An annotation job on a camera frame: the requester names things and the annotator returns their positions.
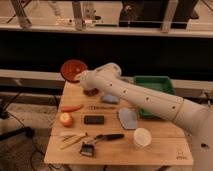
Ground white cup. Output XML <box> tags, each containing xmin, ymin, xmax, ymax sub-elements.
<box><xmin>133</xmin><ymin>128</ymin><xmax>152</xmax><ymax>148</ymax></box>

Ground yellow banana peel pieces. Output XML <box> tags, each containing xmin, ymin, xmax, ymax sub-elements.
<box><xmin>60</xmin><ymin>132</ymin><xmax>87</xmax><ymax>149</ymax></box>

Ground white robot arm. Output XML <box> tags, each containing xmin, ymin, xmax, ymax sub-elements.
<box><xmin>79</xmin><ymin>63</ymin><xmax>213</xmax><ymax>171</ymax></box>

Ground blue grey cloth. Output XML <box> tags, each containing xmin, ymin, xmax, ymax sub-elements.
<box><xmin>118</xmin><ymin>108</ymin><xmax>137</xmax><ymax>130</ymax></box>

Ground black rectangular block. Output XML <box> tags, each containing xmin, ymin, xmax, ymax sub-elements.
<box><xmin>84</xmin><ymin>116</ymin><xmax>104</xmax><ymax>124</ymax></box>

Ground apple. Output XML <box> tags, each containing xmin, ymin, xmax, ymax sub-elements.
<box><xmin>59</xmin><ymin>113</ymin><xmax>73</xmax><ymax>127</ymax></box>

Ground small blue cloth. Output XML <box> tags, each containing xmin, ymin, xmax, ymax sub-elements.
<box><xmin>101</xmin><ymin>94</ymin><xmax>120</xmax><ymax>104</ymax></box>

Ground orange carrot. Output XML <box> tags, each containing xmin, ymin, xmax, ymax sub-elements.
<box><xmin>60</xmin><ymin>104</ymin><xmax>83</xmax><ymax>112</ymax></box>

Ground green tray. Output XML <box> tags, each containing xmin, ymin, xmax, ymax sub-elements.
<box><xmin>133</xmin><ymin>76</ymin><xmax>175</xmax><ymax>119</ymax></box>

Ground dark red berries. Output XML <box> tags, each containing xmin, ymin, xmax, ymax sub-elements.
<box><xmin>83</xmin><ymin>88</ymin><xmax>99</xmax><ymax>97</ymax></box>

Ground red bowl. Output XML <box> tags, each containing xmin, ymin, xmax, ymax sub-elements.
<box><xmin>60</xmin><ymin>59</ymin><xmax>87</xmax><ymax>83</ymax></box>

